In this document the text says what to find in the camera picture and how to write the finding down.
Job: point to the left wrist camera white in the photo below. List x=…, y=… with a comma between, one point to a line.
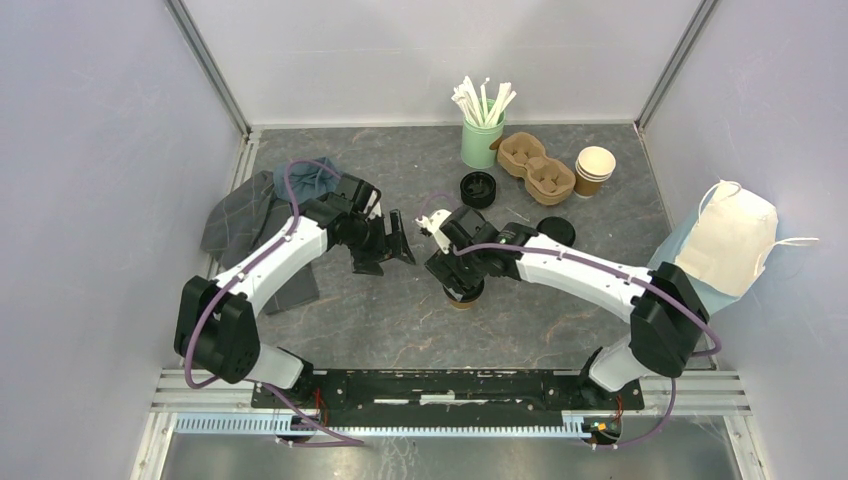
x=373, y=209

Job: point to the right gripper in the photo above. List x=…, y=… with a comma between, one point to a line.
x=470, y=281

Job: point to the left aluminium frame post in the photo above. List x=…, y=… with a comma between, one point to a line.
x=192, y=35

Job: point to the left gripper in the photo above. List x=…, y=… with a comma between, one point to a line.
x=368, y=263

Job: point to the cardboard cup carrier tray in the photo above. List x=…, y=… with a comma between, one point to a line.
x=547, y=180

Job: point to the light blue paper bag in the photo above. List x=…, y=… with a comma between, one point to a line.
x=723, y=245

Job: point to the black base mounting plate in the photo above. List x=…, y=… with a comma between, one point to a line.
x=445, y=398

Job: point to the blue cloth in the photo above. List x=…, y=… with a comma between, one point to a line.
x=308, y=179

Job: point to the stack of paper cups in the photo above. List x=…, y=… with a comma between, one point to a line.
x=593, y=167

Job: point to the right aluminium frame post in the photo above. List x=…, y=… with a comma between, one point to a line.
x=692, y=32

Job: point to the aluminium frame post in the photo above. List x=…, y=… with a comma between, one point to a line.
x=192, y=35
x=692, y=32

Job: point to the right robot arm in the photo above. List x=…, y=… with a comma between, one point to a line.
x=665, y=316

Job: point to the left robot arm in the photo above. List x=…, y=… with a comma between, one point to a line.
x=216, y=325

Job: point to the stack of black lids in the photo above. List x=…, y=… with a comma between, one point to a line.
x=478, y=190

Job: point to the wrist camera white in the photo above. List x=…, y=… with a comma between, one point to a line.
x=431, y=226
x=373, y=209

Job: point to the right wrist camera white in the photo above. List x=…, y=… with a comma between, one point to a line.
x=431, y=226

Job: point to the grey checked cloth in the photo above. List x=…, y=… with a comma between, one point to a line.
x=243, y=221

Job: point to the green straw holder cup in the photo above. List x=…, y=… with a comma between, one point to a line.
x=479, y=145

